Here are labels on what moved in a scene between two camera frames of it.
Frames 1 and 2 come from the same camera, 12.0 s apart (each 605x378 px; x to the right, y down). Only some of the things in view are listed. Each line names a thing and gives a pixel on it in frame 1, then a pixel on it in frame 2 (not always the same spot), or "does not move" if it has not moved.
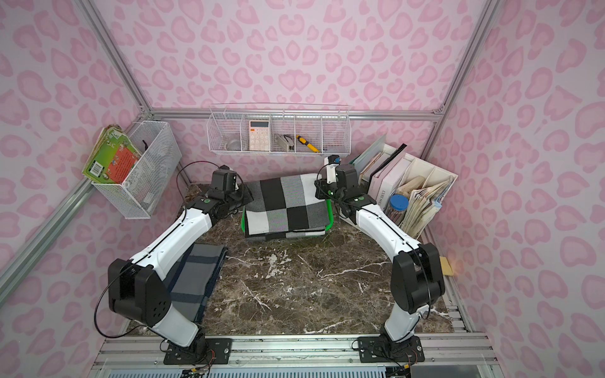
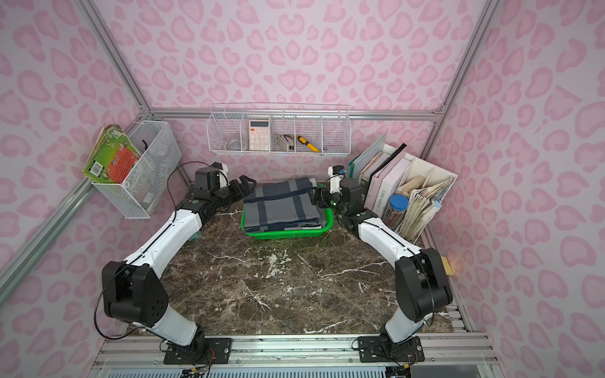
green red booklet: (113, 157) does not move
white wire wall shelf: (280, 127) does not move
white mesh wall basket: (160, 158) does not move
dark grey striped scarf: (189, 288) → (280, 205)
